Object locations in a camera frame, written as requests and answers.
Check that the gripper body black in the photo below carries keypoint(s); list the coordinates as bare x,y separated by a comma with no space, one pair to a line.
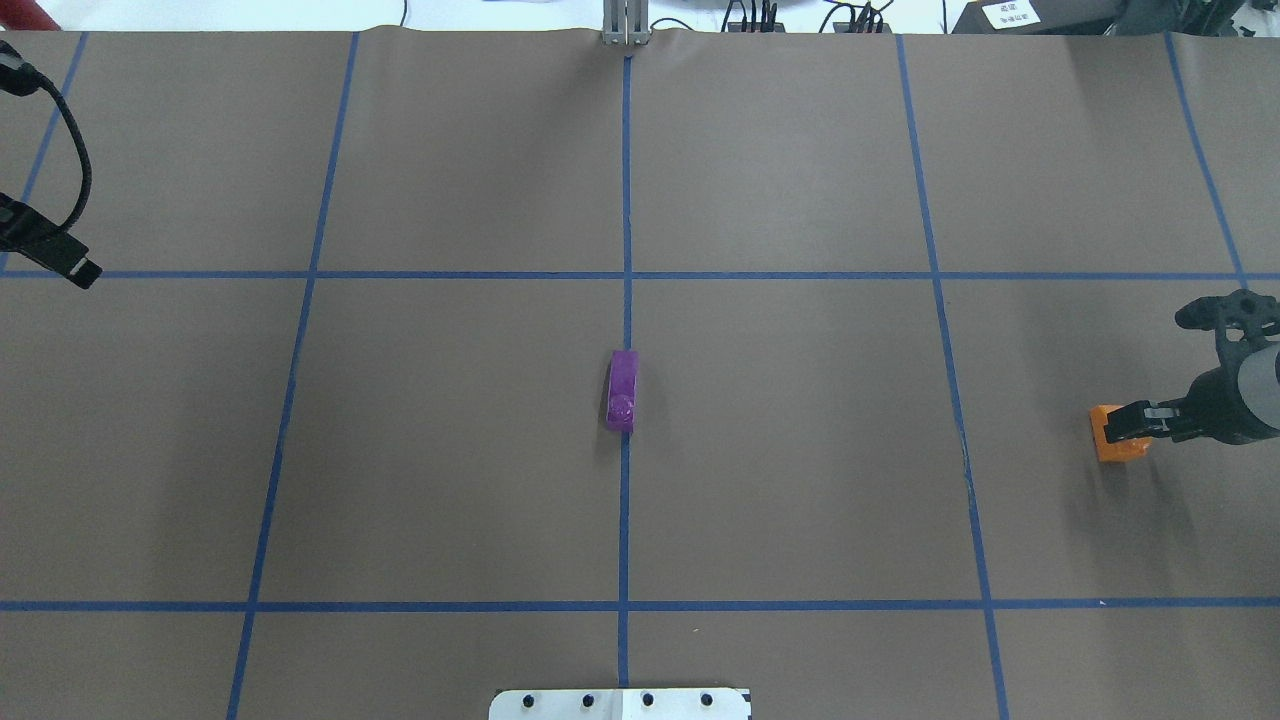
1216,404

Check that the black box with white label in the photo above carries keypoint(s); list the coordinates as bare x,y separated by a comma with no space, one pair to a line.
1037,17

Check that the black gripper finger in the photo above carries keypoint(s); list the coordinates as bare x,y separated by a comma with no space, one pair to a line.
1144,419

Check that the orange trapezoid block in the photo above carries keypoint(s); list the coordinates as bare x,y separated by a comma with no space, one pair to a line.
1114,452

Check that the grey metal post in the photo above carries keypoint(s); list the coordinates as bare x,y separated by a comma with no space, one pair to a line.
625,23

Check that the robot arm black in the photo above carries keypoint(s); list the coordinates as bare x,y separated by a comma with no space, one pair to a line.
30,234

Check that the red object at corner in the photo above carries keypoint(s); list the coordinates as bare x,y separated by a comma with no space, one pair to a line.
26,15

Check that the purple trapezoid block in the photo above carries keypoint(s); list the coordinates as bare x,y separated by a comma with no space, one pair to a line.
621,391

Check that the white mounting plate with bolts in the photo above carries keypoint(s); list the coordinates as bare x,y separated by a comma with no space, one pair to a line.
623,703

